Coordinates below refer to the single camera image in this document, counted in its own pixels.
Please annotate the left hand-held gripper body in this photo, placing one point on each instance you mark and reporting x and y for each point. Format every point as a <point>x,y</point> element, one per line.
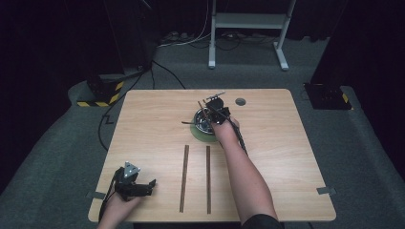
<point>125,187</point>

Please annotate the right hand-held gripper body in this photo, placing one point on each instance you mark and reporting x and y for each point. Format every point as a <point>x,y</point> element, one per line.
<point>217,105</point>

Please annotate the person's right hand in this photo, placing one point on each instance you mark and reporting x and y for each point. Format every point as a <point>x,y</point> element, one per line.
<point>224,132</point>

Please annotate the person's left hand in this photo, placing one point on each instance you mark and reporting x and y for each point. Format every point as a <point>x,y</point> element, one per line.
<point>117,210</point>

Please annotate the heap of shiny metal pieces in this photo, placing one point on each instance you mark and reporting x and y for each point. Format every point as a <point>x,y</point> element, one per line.
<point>201,118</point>

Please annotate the round green coaster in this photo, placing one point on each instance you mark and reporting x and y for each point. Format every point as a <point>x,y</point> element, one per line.
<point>202,137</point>

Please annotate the grey round table cap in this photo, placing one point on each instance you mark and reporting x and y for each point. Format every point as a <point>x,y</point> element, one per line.
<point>240,101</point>

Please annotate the grey tape strip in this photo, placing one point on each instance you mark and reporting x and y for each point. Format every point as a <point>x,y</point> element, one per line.
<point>96,195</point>
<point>326,191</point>

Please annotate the dark power strip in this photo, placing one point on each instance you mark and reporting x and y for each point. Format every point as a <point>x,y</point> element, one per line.
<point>176,36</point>

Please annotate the white metal stand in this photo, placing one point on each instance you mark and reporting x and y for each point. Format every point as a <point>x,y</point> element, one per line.
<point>250,20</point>

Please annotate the black yellow striped stand base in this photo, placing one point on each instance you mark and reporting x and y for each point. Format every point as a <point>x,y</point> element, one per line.
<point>102,92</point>

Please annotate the black sleeve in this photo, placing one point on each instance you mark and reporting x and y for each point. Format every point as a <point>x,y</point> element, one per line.
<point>262,222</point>

